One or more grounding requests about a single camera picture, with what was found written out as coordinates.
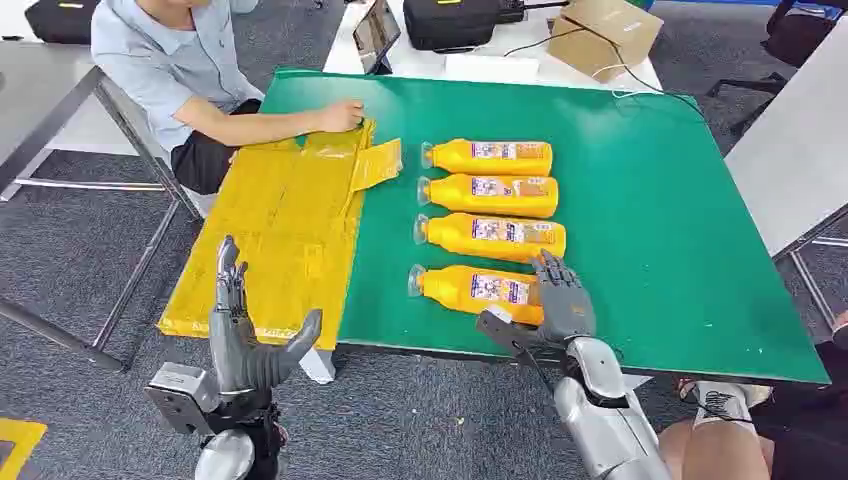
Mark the person's right hand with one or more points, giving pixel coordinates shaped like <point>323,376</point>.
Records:
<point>343,116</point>

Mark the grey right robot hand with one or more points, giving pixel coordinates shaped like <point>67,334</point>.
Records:
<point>566,308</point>

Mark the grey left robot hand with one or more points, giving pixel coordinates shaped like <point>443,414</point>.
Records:
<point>232,358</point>

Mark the orange detergent bottle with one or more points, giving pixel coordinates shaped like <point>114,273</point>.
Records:
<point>450,291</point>
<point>450,235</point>
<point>457,193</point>
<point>464,158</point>

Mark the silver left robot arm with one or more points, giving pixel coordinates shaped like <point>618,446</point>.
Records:
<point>225,457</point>

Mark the white table leg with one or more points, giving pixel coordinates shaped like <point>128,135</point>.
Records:
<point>637,382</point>
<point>319,368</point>

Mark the dark tablet on stand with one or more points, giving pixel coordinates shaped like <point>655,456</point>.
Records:
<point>374,33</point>

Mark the green table mat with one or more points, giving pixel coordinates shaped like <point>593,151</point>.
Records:
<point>662,232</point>

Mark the yellow sheet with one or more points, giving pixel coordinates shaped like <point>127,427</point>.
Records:
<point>278,232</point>

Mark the large black carry case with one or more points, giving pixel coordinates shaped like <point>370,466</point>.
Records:
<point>450,23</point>

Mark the person seated beside table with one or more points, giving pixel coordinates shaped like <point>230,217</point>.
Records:
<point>152,60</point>

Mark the black device with rod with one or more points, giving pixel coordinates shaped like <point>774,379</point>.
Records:
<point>513,10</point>

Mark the person seated beside robot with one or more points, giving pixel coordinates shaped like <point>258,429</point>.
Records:
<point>715,457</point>

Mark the yellow floor tape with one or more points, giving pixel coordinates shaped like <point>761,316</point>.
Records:
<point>16,444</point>

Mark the brown cardboard box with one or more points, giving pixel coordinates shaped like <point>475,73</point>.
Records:
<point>603,33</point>

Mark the grey table with metal legs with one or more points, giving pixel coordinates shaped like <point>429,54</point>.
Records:
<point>795,152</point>

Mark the black bag with yellow tag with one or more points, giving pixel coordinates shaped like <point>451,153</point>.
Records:
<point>60,23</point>

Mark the black office chair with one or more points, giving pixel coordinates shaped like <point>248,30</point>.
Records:
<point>802,40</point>

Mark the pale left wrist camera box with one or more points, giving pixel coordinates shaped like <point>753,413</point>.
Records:
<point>179,391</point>

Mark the steel table with frame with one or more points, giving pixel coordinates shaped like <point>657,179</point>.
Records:
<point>40,86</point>

